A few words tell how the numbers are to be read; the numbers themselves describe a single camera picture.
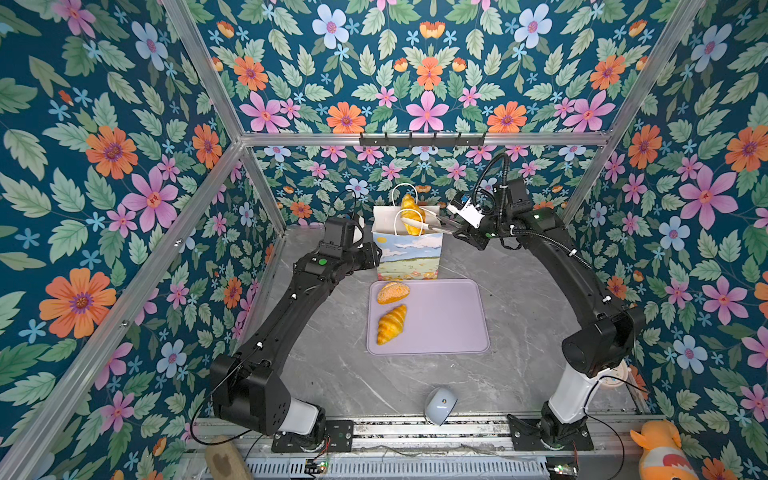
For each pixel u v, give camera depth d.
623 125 0.89
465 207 0.68
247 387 0.40
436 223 0.86
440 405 0.71
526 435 0.73
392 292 0.96
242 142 0.91
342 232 0.60
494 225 0.67
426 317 0.95
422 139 0.91
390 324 0.89
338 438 0.74
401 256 0.93
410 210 0.82
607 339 0.45
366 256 0.71
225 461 0.68
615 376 0.51
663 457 0.65
